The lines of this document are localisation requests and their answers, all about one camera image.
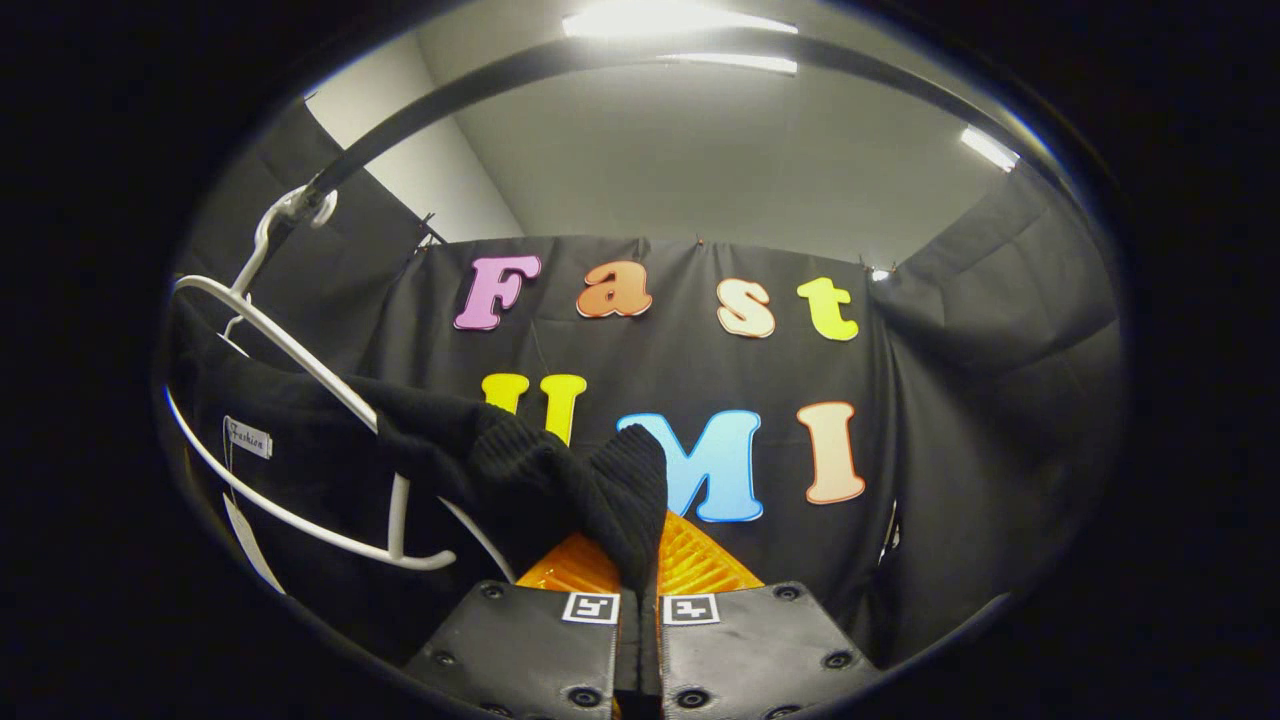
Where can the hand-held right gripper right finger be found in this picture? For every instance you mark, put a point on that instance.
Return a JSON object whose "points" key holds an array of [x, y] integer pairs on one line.
{"points": [[750, 650]]}

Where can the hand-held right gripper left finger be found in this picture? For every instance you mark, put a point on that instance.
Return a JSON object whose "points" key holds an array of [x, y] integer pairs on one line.
{"points": [[530, 650]]}

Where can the black knit jacket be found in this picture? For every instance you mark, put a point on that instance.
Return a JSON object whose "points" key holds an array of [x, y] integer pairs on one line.
{"points": [[520, 470]]}

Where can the white plastic hanger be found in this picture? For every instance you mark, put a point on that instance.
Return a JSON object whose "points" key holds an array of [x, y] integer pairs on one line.
{"points": [[399, 520]]}

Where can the black clothes rack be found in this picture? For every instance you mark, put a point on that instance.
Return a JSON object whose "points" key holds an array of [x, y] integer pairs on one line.
{"points": [[450, 100]]}

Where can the black backdrop cloth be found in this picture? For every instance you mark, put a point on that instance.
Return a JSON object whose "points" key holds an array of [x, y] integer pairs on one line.
{"points": [[950, 400]]}

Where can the ceiling light panel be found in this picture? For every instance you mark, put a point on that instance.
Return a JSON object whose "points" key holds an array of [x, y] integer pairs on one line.
{"points": [[680, 18], [990, 148], [735, 63]]}

